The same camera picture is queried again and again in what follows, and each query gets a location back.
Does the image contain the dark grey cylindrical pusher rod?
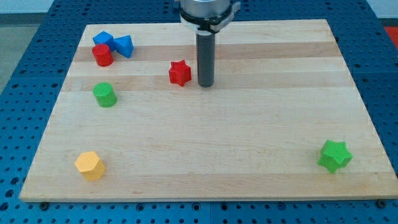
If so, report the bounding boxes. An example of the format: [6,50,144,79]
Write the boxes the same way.
[196,34,215,87]

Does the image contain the red star block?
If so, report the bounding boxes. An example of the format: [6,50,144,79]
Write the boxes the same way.
[169,60,192,86]

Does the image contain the green star block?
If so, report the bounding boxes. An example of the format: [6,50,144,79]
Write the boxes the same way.
[317,139,353,174]

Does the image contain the blue triangular prism block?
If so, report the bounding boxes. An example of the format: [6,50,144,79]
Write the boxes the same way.
[114,35,134,58]

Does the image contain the blue cube block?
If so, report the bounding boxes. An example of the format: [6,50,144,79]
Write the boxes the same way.
[93,31,116,52]

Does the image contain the red cylinder block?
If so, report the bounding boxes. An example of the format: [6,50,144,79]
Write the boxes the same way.
[91,44,114,67]

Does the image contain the light wooden board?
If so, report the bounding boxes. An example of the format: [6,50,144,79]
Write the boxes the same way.
[20,19,397,202]

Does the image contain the green cylinder block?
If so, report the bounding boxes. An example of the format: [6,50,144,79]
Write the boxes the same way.
[93,82,118,108]

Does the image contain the yellow hexagon block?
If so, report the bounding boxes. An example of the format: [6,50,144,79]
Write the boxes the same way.
[75,151,106,181]

